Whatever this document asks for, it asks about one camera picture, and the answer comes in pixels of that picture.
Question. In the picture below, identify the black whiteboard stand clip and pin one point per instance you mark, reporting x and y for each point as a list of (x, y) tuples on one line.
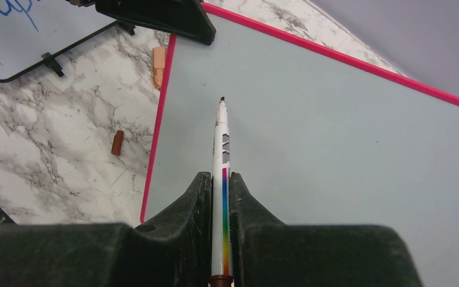
[(50, 62)]

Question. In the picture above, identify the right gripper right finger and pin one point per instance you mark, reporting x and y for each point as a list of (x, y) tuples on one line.
[(268, 252)]

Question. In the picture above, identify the orange eraser block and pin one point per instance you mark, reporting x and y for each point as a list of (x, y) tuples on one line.
[(158, 66)]

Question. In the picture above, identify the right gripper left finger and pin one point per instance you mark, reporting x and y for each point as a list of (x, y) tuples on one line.
[(171, 249)]

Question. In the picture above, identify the white rainbow marker pen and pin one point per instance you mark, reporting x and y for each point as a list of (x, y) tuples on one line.
[(221, 260)]

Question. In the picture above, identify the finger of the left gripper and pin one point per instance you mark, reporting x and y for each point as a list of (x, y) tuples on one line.
[(185, 18)]

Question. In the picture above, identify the black framed written whiteboard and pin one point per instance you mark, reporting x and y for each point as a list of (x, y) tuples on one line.
[(33, 32)]

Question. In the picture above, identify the brown marker cap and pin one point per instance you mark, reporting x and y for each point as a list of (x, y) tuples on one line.
[(117, 143)]

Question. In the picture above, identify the pink framed whiteboard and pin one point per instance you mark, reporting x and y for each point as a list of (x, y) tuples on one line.
[(319, 137)]

